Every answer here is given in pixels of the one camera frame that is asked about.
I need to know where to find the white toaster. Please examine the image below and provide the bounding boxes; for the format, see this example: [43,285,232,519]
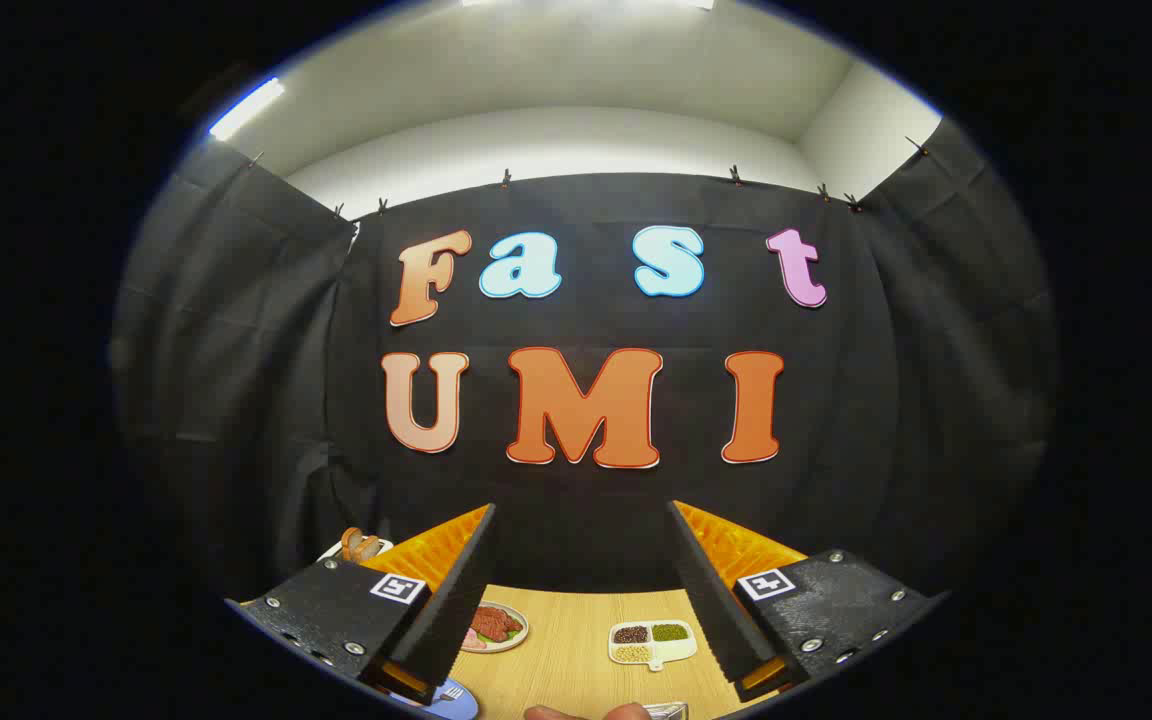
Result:
[318,538,395,564]

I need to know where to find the oval white plate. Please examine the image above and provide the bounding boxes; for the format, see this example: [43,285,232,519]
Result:
[460,601,530,654]

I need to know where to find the brown steak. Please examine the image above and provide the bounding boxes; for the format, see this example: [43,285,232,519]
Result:
[471,606,524,643]

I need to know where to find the blue plate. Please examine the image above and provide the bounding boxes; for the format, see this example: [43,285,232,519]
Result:
[416,678,479,720]

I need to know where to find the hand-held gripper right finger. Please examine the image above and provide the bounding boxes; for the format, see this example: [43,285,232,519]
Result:
[667,499,949,704]

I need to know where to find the row of black cloth clips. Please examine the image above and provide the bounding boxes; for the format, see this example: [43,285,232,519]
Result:
[246,135,932,216]

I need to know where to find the divided white dish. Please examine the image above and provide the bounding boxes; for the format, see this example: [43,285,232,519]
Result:
[608,620,698,672]

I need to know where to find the ceiling light strip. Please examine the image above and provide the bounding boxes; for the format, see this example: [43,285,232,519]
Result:
[209,78,286,141]

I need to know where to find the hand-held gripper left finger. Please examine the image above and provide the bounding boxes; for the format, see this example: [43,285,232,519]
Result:
[224,503,497,706]

